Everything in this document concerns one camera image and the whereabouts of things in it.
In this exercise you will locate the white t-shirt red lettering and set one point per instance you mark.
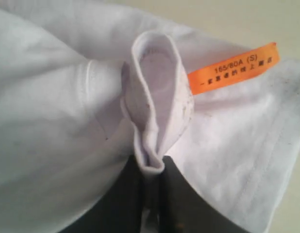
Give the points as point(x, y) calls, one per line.
point(85, 84)

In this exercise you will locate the orange perforated tag loop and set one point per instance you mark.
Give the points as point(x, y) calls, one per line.
point(234, 70)

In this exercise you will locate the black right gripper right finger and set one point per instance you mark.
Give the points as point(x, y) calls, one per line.
point(182, 210)

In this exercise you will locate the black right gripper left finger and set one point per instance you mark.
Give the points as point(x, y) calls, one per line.
point(119, 210)

